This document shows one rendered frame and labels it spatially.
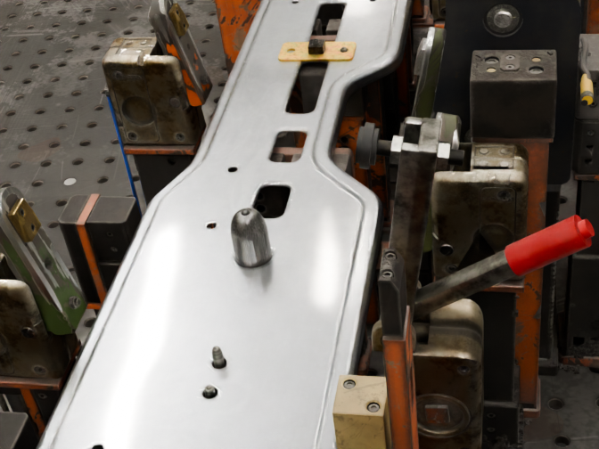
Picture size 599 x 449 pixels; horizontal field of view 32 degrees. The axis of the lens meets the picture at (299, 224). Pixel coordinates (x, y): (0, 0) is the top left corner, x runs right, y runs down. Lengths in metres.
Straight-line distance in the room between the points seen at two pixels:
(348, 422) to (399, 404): 0.06
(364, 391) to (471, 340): 0.09
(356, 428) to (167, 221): 0.34
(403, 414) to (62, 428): 0.28
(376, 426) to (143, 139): 0.59
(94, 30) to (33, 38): 0.11
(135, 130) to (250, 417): 0.49
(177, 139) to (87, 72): 0.69
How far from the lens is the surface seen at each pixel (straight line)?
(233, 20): 1.50
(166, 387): 0.79
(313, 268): 0.86
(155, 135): 1.16
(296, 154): 1.02
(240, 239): 0.86
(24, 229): 0.83
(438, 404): 0.76
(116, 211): 0.99
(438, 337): 0.73
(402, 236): 0.66
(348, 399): 0.67
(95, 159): 1.60
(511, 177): 0.84
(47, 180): 1.58
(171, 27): 1.09
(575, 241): 0.66
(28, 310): 0.87
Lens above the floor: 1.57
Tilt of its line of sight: 39 degrees down
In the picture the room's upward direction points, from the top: 8 degrees counter-clockwise
